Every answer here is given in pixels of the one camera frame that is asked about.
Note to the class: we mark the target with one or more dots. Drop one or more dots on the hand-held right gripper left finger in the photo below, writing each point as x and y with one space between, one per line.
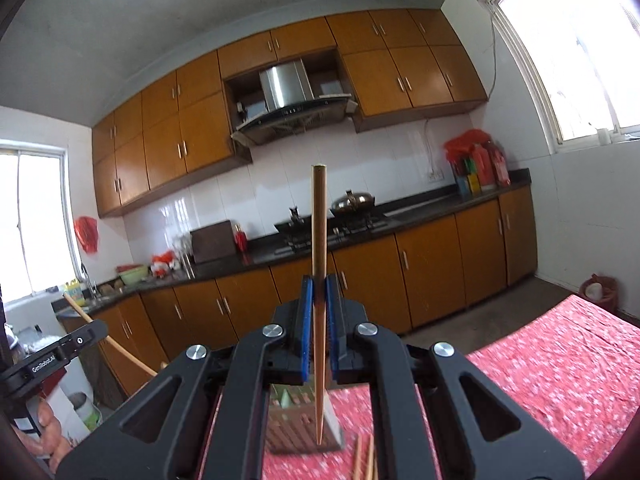
305 320

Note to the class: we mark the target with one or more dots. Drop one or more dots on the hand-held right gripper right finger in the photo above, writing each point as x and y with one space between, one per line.
334 320

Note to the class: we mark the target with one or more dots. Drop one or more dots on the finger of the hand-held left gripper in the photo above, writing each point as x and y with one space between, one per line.
85 336

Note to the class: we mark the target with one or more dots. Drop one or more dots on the perforated grey utensil holder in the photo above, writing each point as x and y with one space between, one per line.
295 430

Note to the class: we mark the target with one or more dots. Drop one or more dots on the person's left hand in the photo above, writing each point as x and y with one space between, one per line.
52 430

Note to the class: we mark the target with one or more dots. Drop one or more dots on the yellow detergent bottle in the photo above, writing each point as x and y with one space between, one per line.
75 292

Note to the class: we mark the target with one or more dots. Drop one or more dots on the steel faucet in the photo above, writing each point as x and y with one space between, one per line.
86 277

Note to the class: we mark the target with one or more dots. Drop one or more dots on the white plastic bucket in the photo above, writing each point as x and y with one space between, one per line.
85 410

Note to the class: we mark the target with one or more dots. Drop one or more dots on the green basin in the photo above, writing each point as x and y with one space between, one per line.
132 276

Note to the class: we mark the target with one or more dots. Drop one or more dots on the black kitchen countertop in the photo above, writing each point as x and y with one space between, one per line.
240 265

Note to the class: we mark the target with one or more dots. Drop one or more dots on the black gas stove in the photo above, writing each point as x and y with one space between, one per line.
350 227

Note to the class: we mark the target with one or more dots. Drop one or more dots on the small red bottle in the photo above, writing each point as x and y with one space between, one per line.
241 240

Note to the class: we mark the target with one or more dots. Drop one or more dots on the black pot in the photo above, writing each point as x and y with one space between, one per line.
295 215

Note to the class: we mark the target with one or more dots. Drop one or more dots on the wooden lower cabinets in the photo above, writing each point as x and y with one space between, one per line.
430 275

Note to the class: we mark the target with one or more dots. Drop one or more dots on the wooden cabinets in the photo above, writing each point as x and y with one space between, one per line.
430 275
200 135

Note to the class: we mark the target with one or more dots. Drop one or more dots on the red and white bag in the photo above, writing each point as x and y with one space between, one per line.
165 266

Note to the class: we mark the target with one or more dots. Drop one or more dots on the wok with steel lid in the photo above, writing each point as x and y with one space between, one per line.
352 201

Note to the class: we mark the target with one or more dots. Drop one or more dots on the brown wooden box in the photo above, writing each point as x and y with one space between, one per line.
212 241

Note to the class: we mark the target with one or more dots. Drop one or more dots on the small side window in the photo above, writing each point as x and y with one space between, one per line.
35 220

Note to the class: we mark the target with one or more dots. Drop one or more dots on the glass jars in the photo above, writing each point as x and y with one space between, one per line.
184 250

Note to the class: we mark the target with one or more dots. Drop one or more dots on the colourful knife box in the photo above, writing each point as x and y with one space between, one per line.
467 177

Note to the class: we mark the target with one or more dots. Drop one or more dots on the wooden upper cabinets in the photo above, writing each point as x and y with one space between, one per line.
200 135

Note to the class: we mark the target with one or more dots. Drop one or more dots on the red oil bottle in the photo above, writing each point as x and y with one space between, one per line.
482 167

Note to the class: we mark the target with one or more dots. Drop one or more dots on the red floral tablecloth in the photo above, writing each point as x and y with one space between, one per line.
540 390

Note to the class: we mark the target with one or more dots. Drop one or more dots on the red package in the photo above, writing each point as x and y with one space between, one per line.
501 165

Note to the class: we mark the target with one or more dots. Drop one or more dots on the steel range hood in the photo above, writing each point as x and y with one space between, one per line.
285 90

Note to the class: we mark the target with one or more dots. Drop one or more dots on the red trash bin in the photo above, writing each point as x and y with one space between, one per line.
602 300

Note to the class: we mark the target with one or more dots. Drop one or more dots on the white cup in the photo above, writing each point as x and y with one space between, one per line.
603 136

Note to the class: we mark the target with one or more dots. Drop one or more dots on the large bright window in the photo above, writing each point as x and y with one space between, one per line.
575 50

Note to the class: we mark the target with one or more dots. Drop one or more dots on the red plastic bag on wall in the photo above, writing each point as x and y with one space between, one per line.
86 234

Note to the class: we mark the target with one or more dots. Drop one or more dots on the white wall socket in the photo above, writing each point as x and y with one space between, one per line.
435 176

